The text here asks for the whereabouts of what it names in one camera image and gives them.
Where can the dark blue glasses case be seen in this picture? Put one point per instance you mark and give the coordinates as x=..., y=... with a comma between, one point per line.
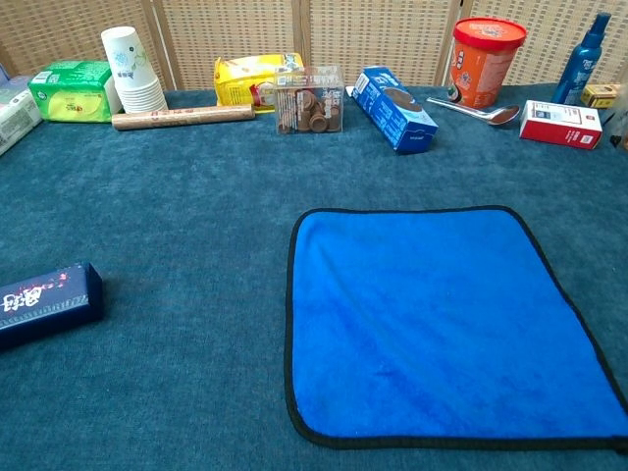
x=49, y=304

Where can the clear box of chocolate cups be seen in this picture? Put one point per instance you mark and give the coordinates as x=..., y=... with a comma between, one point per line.
x=309, y=105

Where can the dark blue cookie carton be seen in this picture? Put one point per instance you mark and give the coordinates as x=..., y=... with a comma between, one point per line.
x=397, y=122

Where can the bright blue microfiber cloth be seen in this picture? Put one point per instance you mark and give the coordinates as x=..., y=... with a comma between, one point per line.
x=432, y=319

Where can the brown paper wrap roll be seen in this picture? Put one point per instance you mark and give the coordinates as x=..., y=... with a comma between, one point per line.
x=186, y=118

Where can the yellow snack bag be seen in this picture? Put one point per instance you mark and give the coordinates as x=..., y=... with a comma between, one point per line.
x=245, y=73

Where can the dark teal table cover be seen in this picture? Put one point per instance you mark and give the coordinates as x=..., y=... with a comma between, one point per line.
x=196, y=368

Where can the woven folding screen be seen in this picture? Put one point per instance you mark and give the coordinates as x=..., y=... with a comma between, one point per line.
x=382, y=39

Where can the metal spoon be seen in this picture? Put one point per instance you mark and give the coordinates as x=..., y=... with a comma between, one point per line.
x=505, y=116

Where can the orange instant noodle tub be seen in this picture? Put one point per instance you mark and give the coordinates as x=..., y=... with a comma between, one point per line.
x=483, y=68

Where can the white paper cup stack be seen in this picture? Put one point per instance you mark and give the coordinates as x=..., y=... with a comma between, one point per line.
x=130, y=64

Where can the red and white small box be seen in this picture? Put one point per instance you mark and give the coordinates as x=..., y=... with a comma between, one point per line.
x=559, y=125

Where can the green tissue pack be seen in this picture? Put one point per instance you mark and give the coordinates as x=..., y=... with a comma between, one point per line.
x=68, y=93

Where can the blue spray bottle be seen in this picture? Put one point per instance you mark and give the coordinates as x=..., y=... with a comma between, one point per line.
x=581, y=68

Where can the small yellow brown box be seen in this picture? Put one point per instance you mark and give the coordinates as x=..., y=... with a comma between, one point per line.
x=601, y=95

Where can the pastel tissue multi-pack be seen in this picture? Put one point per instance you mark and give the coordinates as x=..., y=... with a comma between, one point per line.
x=17, y=118

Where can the clear bag of cookies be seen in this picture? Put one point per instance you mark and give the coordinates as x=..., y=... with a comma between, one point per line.
x=620, y=127

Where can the pale blue wipes pack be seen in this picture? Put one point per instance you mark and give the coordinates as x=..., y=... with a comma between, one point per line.
x=2, y=73

